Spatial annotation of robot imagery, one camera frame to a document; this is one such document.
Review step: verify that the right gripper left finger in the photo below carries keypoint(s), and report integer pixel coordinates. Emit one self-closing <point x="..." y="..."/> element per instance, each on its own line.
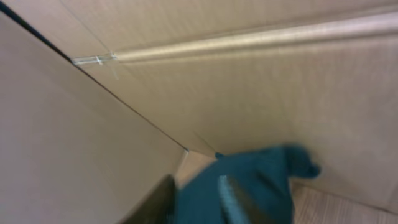
<point x="158" y="207"/>

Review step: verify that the light blue printed t-shirt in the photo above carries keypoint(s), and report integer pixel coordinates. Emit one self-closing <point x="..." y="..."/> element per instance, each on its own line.
<point x="263" y="175"/>

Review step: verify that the cardboard box wall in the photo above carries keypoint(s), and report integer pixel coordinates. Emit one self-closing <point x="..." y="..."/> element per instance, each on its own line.
<point x="231" y="76"/>

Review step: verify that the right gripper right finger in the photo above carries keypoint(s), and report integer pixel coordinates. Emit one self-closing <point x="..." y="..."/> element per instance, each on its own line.
<point x="237" y="206"/>

